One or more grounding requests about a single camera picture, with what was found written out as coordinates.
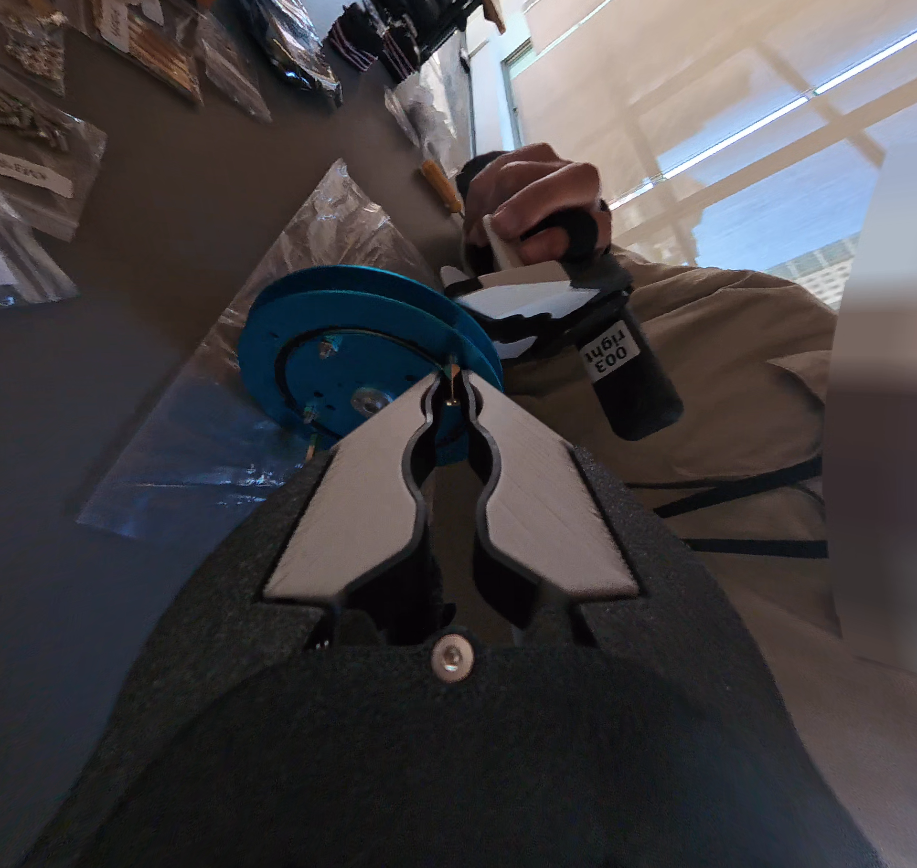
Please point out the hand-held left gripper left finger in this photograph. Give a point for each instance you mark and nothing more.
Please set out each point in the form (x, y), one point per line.
(344, 517)

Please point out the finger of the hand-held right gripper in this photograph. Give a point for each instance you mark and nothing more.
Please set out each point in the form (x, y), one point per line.
(517, 346)
(523, 299)

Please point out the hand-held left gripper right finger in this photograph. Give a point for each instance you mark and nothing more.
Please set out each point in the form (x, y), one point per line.
(559, 517)

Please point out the blue round turntable assembly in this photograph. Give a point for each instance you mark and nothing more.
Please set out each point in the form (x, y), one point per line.
(301, 338)

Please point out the person's right hand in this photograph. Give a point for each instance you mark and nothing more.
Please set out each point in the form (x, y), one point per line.
(530, 180)

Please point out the long orange rod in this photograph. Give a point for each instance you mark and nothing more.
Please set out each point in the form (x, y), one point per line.
(440, 184)

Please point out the shiny foil bag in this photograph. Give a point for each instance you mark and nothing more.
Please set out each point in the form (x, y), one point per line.
(286, 30)

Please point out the pile of small hardware bags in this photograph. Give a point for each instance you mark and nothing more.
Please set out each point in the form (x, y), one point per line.
(43, 130)

